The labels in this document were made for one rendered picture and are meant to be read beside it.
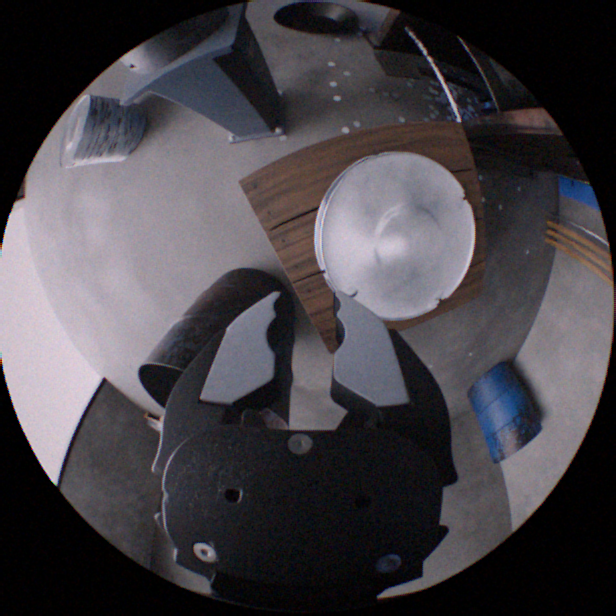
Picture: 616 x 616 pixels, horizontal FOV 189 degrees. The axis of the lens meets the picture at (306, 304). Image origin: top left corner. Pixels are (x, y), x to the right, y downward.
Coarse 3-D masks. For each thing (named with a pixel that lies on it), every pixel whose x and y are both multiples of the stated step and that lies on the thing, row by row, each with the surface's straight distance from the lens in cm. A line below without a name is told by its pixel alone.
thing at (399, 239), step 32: (384, 160) 29; (416, 160) 32; (352, 192) 28; (384, 192) 29; (416, 192) 31; (448, 192) 35; (352, 224) 28; (384, 224) 29; (416, 224) 31; (448, 224) 35; (352, 256) 29; (384, 256) 30; (416, 256) 32; (448, 256) 37; (384, 288) 33; (416, 288) 36; (448, 288) 40
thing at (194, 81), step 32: (224, 32) 33; (192, 64) 32; (224, 64) 35; (256, 64) 44; (128, 96) 37; (192, 96) 41; (224, 96) 43; (256, 96) 46; (224, 128) 59; (256, 128) 62
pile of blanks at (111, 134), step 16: (96, 96) 98; (96, 112) 91; (112, 112) 94; (128, 112) 101; (144, 112) 106; (96, 128) 89; (112, 128) 93; (128, 128) 99; (144, 128) 103; (80, 144) 89; (96, 144) 92; (112, 144) 96; (128, 144) 100; (80, 160) 95; (96, 160) 101; (112, 160) 108
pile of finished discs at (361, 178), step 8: (360, 160) 29; (352, 168) 29; (344, 176) 28; (360, 176) 29; (368, 176) 29; (336, 184) 28; (360, 184) 29; (328, 192) 27; (328, 200) 28; (456, 200) 37; (320, 208) 27; (320, 216) 28; (320, 224) 28; (320, 232) 28; (320, 248) 29; (320, 256) 29; (320, 264) 29; (328, 280) 31; (352, 288) 32; (352, 296) 33; (440, 296) 41
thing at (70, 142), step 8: (88, 96) 100; (80, 104) 105; (88, 104) 94; (72, 112) 112; (80, 112) 100; (88, 112) 89; (72, 120) 108; (80, 120) 96; (72, 128) 101; (80, 128) 92; (64, 136) 112; (72, 136) 97; (64, 144) 108; (72, 144) 96; (64, 152) 105; (72, 152) 94; (64, 160) 103
